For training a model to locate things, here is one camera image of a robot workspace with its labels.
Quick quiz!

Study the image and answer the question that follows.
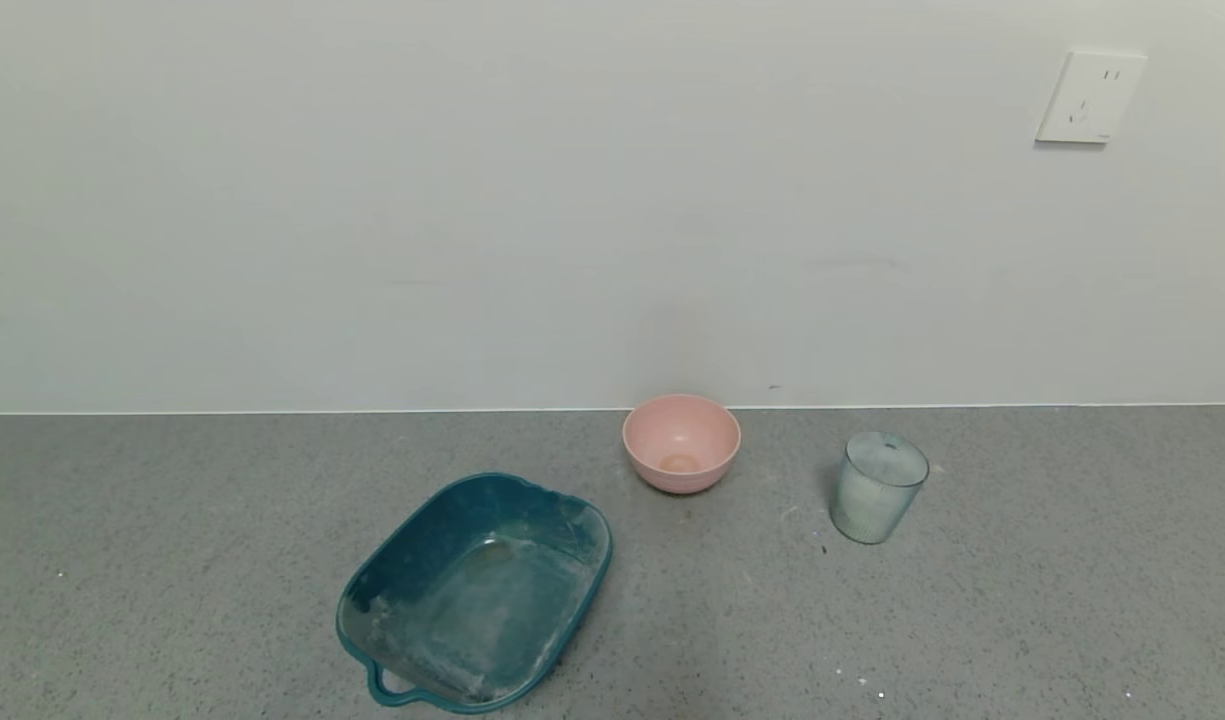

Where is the teal plastic tray with handle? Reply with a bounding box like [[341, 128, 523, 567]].
[[335, 472, 614, 716]]

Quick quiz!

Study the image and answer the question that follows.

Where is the clear ribbed plastic cup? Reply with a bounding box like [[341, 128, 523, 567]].
[[829, 431, 930, 546]]

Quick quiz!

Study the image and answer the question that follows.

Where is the pink plastic bowl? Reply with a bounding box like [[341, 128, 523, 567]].
[[622, 393, 742, 495]]

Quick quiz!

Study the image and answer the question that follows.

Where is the white wall socket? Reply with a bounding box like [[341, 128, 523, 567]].
[[1034, 48, 1149, 146]]

